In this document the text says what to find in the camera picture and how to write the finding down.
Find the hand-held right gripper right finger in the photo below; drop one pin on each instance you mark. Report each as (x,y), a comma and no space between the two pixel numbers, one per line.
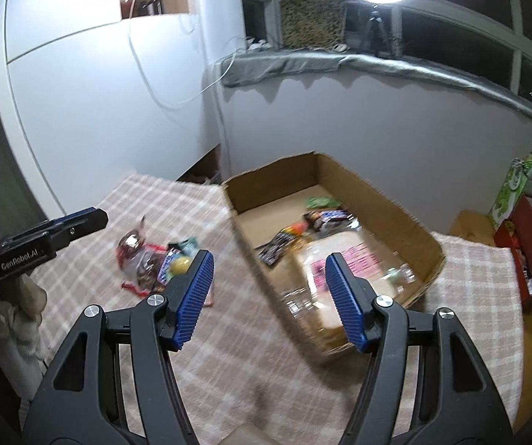
(345,296)

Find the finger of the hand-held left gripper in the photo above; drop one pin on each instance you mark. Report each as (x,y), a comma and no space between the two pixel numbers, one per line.
(85,222)

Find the beige cloth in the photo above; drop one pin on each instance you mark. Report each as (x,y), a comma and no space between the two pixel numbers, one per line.
(11,333)

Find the green gift bag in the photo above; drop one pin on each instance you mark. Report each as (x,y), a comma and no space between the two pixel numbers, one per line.
(507,194)

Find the black tripod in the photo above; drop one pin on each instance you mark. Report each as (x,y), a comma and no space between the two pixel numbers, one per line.
(376,28)

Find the red cardboard box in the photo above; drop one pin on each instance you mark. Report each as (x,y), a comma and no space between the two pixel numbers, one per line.
(521,222)

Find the black striped snack wrapper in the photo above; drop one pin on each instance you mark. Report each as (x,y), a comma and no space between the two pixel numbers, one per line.
(273,248)

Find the white framed window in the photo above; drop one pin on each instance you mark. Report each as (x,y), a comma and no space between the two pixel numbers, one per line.
(456,23)

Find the dark chocolate bar white print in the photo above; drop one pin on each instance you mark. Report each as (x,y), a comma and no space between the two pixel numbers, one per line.
(328,220)

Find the patterned cushion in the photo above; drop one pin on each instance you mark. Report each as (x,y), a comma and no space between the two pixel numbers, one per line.
(312,23)

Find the small green snack packet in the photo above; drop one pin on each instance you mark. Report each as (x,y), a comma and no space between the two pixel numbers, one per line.
(185,243)

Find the sliced bread package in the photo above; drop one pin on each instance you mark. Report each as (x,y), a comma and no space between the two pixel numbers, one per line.
(321,282)

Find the dark bottle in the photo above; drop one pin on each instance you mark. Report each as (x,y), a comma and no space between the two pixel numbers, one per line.
(154,5)

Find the grey windowsill cloth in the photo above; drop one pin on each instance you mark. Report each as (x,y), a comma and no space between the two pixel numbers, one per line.
(270,62)

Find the checkered tablecloth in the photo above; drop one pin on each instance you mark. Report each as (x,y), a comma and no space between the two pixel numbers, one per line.
(247,357)

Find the white charger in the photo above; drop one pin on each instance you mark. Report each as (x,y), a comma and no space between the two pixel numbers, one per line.
(340,47)

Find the white power strip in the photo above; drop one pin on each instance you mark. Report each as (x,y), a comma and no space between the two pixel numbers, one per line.
(257,46)

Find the red candy packet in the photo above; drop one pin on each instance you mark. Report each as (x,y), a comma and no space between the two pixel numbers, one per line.
(131,245)

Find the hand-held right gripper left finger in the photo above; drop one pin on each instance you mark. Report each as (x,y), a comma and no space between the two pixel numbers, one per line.
(196,287)

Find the yellow round candy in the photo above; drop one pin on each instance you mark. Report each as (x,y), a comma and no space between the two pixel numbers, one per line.
(182,264)

